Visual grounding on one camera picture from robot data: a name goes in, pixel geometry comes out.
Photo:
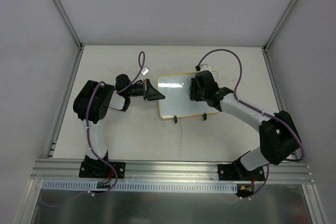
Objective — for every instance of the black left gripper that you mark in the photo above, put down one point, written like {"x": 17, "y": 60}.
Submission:
{"x": 146, "y": 90}

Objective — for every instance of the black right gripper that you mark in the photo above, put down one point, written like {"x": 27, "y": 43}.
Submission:
{"x": 193, "y": 91}

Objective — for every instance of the yellow framed whiteboard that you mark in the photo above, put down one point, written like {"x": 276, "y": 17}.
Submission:
{"x": 177, "y": 103}

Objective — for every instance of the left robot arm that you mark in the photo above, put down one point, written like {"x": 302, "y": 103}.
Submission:
{"x": 92, "y": 105}

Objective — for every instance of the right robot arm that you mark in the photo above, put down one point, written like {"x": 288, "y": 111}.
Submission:
{"x": 278, "y": 137}

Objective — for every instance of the whiteboard stand with black feet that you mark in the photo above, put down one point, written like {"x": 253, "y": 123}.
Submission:
{"x": 204, "y": 118}

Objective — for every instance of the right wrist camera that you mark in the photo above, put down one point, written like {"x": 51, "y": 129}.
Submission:
{"x": 203, "y": 67}

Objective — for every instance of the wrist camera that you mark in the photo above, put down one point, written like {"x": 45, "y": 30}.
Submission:
{"x": 203, "y": 67}
{"x": 144, "y": 71}

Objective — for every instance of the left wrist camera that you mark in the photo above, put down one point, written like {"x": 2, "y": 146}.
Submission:
{"x": 144, "y": 71}

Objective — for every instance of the aluminium rail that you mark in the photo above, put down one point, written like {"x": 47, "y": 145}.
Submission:
{"x": 172, "y": 171}

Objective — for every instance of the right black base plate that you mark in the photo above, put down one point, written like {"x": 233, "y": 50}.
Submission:
{"x": 231, "y": 172}

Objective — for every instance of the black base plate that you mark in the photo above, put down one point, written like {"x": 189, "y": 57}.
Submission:
{"x": 231, "y": 172}
{"x": 98, "y": 169}

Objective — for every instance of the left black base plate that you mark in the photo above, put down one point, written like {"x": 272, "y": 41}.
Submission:
{"x": 98, "y": 169}

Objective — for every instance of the white slotted cable duct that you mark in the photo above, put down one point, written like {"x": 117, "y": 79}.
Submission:
{"x": 135, "y": 186}

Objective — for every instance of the left aluminium frame post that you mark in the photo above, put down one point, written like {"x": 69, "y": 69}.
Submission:
{"x": 65, "y": 18}

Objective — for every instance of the aluminium frame post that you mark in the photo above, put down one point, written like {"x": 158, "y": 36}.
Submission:
{"x": 281, "y": 22}
{"x": 65, "y": 18}

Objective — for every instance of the right aluminium frame post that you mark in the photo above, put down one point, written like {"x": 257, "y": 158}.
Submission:
{"x": 281, "y": 22}

